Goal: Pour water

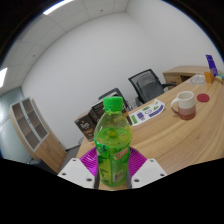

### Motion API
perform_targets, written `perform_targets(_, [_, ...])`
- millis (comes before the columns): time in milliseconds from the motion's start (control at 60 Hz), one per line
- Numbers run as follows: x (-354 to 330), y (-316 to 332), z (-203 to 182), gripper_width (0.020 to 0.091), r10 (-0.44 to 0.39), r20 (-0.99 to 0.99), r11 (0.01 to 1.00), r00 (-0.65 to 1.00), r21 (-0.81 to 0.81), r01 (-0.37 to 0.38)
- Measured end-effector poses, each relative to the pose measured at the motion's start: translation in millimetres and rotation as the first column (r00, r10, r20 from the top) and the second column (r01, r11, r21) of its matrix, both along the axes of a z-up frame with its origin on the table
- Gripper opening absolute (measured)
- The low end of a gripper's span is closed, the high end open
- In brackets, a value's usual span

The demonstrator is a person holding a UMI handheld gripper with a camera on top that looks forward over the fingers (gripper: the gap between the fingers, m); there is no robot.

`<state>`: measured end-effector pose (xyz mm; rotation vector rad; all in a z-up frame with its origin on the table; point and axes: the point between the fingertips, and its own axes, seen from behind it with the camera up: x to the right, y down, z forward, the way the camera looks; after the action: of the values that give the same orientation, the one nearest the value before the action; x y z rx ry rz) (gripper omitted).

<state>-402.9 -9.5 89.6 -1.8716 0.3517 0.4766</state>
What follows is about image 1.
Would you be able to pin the grey mesh office chair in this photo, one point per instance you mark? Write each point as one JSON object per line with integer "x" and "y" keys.
{"x": 148, "y": 85}

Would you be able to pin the printed paper leaflet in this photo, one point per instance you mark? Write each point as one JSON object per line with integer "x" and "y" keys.
{"x": 146, "y": 112}

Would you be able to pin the white mug with brown base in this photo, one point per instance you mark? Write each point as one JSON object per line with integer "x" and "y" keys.
{"x": 185, "y": 105}

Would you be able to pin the low wooden side cabinet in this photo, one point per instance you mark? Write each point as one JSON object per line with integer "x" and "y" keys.
{"x": 180, "y": 74}

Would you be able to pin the dark brown cardboard box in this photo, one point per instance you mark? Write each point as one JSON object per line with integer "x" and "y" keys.
{"x": 85, "y": 126}

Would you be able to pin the ceiling light panel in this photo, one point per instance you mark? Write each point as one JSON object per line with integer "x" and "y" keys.
{"x": 57, "y": 6}
{"x": 2, "y": 77}

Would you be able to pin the clear glass dish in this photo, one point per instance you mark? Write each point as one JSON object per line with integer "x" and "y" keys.
{"x": 197, "y": 79}

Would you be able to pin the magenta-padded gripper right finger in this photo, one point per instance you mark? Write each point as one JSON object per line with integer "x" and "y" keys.
{"x": 148, "y": 171}

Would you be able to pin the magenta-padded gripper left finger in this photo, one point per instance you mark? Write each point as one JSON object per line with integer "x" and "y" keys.
{"x": 78, "y": 171}

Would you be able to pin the black office chair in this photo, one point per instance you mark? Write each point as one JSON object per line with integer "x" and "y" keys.
{"x": 115, "y": 92}

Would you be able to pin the flat round red coaster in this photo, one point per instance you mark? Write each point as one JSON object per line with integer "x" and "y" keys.
{"x": 203, "y": 97}

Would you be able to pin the purple standing card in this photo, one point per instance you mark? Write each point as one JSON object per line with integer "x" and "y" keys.
{"x": 211, "y": 63}

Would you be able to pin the green drink bottle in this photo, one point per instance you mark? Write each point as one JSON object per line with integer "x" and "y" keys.
{"x": 112, "y": 143}

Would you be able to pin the wooden shelf cabinet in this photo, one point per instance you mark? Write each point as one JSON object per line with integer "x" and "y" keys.
{"x": 36, "y": 133}

